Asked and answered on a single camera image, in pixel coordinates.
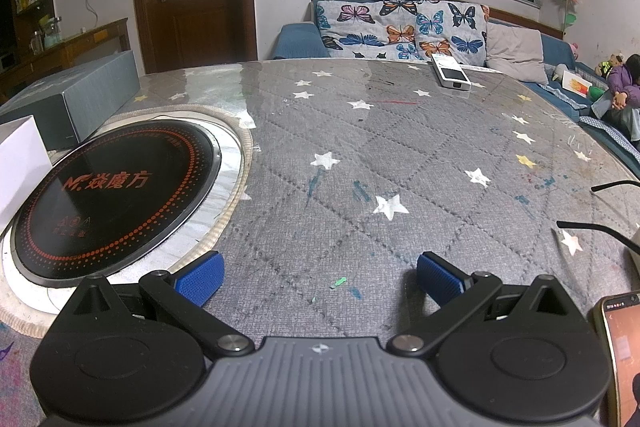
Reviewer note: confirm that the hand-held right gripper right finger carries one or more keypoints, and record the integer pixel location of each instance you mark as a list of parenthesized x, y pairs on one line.
[(440, 278)]

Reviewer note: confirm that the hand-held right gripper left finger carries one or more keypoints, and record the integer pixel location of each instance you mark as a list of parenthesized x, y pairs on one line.
[(200, 278)]

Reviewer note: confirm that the white cardboard box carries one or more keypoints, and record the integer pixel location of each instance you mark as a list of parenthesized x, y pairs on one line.
[(20, 172)]

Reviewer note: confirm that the grey quilted desktop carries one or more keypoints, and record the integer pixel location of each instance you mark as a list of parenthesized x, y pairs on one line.
[(400, 147)]

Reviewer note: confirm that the round black induction cooker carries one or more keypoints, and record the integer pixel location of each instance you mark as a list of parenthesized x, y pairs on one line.
[(115, 192)]

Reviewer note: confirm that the black glasses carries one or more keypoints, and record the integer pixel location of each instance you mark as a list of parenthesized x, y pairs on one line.
[(590, 227)]

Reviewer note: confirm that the smartphone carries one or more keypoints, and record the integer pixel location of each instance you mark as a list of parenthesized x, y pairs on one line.
[(622, 357)]

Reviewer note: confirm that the white flat device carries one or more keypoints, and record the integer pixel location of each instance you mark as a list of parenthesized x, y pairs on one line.
[(452, 74)]

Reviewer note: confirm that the long grey box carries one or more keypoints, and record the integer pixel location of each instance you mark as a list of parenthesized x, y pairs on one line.
[(85, 97)]

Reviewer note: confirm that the picture book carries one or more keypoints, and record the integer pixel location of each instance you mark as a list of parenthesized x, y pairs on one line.
[(577, 84)]

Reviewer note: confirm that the grey pillow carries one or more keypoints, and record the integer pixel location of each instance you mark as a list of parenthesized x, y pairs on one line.
[(515, 52)]

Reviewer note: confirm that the blue sofa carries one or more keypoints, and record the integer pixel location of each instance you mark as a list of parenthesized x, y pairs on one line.
[(295, 39)]

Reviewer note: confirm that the butterfly-print pillow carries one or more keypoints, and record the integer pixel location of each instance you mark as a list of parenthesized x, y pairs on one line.
[(380, 27)]

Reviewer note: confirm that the wooden table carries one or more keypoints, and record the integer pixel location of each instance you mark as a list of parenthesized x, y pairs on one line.
[(75, 49)]

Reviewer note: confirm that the plush toys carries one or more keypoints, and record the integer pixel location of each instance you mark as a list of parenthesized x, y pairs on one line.
[(610, 67)]

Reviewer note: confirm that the glass jar teal contents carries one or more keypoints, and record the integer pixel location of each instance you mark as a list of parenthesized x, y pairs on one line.
[(51, 34)]

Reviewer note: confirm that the microwave oven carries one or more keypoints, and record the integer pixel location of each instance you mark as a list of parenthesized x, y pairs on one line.
[(6, 62)]

